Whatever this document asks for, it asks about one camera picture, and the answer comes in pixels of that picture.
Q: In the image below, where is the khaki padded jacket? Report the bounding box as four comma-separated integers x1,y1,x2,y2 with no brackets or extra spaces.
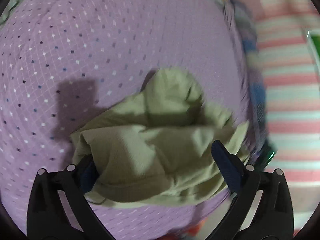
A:
71,68,249,209

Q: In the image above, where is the purple blue patchwork quilt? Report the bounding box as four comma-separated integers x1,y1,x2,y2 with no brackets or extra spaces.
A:
222,0,277,168

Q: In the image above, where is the purple dotted bed sheet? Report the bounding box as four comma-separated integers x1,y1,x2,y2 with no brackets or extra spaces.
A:
1,0,248,231

